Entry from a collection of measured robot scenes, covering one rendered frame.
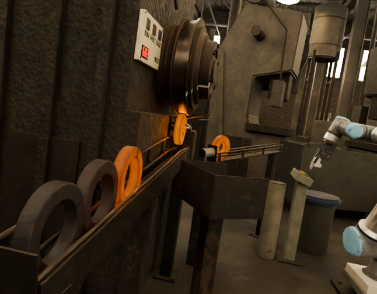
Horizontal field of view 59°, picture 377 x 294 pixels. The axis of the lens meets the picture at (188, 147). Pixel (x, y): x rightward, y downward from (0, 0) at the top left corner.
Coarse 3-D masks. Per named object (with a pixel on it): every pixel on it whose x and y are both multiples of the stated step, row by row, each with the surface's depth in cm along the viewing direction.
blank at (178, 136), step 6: (180, 114) 165; (180, 120) 161; (186, 120) 172; (174, 126) 160; (180, 126) 160; (174, 132) 161; (180, 132) 161; (174, 138) 162; (180, 138) 163; (180, 144) 166
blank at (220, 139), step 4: (220, 136) 211; (224, 136) 213; (216, 140) 209; (220, 140) 210; (224, 140) 213; (228, 140) 216; (212, 144) 210; (216, 144) 208; (220, 144) 211; (224, 144) 215; (228, 144) 217; (224, 148) 217; (228, 148) 218
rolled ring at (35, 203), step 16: (48, 192) 58; (64, 192) 62; (80, 192) 68; (32, 208) 55; (48, 208) 57; (64, 208) 68; (80, 208) 69; (16, 224) 54; (32, 224) 54; (64, 224) 69; (80, 224) 70; (16, 240) 54; (32, 240) 54; (64, 240) 68; (48, 256) 64
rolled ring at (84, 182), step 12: (96, 168) 75; (108, 168) 80; (84, 180) 73; (96, 180) 75; (108, 180) 85; (84, 192) 72; (108, 192) 86; (108, 204) 86; (84, 216) 72; (96, 216) 83; (84, 228) 73
